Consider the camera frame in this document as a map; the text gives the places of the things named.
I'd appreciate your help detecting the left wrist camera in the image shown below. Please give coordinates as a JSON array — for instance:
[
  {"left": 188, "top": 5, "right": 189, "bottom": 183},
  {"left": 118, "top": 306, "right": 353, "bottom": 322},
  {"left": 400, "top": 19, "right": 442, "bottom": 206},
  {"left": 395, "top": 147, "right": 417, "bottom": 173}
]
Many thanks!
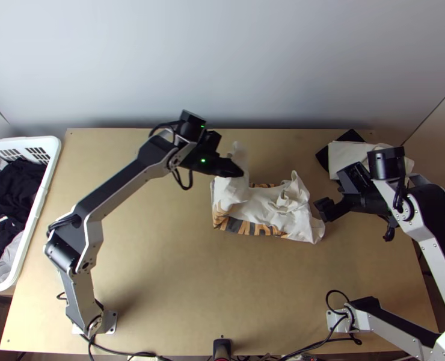
[{"left": 202, "top": 129, "right": 223, "bottom": 152}]

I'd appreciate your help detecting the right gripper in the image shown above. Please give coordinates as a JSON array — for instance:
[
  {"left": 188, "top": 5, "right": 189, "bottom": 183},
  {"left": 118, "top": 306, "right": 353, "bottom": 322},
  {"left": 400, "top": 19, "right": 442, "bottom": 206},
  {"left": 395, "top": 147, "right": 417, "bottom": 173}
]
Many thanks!
[{"left": 312, "top": 187, "right": 391, "bottom": 226}]

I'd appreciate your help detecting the heap of clothes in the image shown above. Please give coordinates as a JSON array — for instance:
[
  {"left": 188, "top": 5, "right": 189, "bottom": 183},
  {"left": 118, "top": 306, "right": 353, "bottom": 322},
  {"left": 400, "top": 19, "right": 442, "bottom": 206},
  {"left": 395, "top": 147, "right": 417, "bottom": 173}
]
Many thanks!
[{"left": 0, "top": 144, "right": 48, "bottom": 283}]

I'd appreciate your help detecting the pile of folded clothes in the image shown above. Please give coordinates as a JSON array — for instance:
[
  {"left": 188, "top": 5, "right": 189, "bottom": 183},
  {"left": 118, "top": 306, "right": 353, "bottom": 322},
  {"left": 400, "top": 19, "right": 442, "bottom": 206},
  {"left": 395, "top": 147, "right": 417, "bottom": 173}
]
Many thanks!
[{"left": 315, "top": 129, "right": 416, "bottom": 182}]

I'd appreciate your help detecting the white laundry basket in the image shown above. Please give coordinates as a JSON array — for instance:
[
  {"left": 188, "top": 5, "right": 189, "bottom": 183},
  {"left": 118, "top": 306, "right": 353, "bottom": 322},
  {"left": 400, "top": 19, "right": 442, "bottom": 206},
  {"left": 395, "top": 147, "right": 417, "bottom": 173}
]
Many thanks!
[{"left": 0, "top": 135, "right": 63, "bottom": 293}]

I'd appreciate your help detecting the white t-shirt with orange print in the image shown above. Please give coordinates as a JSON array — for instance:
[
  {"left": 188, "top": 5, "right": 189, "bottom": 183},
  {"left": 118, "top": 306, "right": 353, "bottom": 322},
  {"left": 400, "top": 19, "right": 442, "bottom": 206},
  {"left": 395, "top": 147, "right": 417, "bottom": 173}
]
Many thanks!
[{"left": 209, "top": 141, "right": 327, "bottom": 245}]

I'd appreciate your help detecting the black cable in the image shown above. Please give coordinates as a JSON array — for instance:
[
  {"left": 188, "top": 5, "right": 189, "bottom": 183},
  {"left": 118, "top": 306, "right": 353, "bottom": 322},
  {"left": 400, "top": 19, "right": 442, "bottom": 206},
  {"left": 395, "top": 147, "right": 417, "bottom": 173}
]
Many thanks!
[
  {"left": 86, "top": 333, "right": 161, "bottom": 361},
  {"left": 148, "top": 119, "right": 183, "bottom": 138},
  {"left": 280, "top": 289, "right": 363, "bottom": 361},
  {"left": 381, "top": 213, "right": 401, "bottom": 242},
  {"left": 171, "top": 165, "right": 196, "bottom": 191}
]

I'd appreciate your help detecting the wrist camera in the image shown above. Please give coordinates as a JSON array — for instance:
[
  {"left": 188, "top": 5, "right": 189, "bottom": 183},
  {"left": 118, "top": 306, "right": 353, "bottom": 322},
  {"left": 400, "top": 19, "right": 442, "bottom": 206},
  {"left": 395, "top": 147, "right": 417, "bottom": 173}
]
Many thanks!
[
  {"left": 336, "top": 161, "right": 370, "bottom": 193},
  {"left": 202, "top": 129, "right": 223, "bottom": 152}
]

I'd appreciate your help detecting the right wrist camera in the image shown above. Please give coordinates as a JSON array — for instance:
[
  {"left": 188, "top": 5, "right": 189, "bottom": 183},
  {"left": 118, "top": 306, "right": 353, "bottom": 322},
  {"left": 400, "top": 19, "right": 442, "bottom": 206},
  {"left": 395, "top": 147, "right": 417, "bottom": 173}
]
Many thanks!
[{"left": 336, "top": 161, "right": 370, "bottom": 193}]

